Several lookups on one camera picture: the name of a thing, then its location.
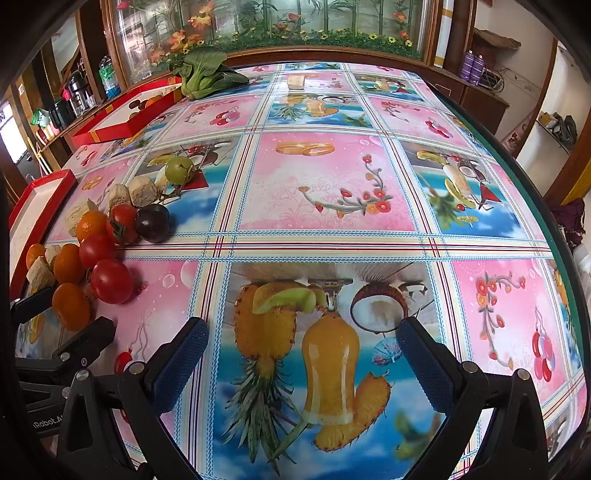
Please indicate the green packet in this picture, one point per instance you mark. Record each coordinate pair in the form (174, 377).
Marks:
(41, 117)

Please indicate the plain red box tray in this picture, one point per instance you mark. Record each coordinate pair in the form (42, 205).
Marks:
(32, 217)

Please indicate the black steel thermos jug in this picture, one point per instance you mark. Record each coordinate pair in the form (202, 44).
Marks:
(81, 92)

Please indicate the pink container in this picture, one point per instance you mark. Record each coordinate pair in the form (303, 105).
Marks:
(48, 133)

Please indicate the fruit print plastic tablecloth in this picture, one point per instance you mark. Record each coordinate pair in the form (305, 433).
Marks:
(318, 194)

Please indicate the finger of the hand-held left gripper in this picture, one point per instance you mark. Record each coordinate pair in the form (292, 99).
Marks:
(87, 339)
(32, 305)

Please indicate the clear bottle green label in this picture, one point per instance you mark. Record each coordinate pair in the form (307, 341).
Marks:
(109, 77)

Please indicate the red tomato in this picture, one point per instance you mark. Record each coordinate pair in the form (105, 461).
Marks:
(111, 281)
(123, 225)
(96, 250)

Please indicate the green bok choy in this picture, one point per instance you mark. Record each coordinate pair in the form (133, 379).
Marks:
(203, 78)

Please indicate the bright window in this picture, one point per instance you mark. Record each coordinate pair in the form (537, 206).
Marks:
(8, 134)

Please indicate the dark maroon cloth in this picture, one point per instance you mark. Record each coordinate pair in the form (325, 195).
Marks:
(568, 221)

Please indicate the round green fruit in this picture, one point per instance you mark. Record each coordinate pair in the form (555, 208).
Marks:
(179, 170)

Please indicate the floral glass wooden cabinet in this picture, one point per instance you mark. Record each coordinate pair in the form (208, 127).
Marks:
(286, 23)

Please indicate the small beige block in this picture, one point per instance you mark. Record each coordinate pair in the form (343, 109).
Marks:
(296, 81)

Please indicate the dark purple plum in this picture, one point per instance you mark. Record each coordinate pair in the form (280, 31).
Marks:
(152, 223)

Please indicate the black kettle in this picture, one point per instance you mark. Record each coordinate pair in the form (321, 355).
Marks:
(61, 114)

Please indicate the red box tray gold ribbon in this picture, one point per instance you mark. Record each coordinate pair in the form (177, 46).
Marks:
(115, 122)

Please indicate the purple bottle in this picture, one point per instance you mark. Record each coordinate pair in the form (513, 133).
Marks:
(478, 69)
(467, 64)

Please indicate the wicker basket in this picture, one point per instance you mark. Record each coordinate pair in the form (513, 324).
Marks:
(496, 39)

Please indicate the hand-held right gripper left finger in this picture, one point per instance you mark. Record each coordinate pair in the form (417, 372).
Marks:
(182, 360)

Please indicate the wooden shelf unit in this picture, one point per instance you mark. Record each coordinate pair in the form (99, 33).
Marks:
(90, 41)

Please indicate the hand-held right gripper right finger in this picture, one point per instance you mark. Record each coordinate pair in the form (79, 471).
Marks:
(425, 364)

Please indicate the small orange tangerine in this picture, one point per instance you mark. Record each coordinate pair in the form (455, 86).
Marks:
(153, 102)

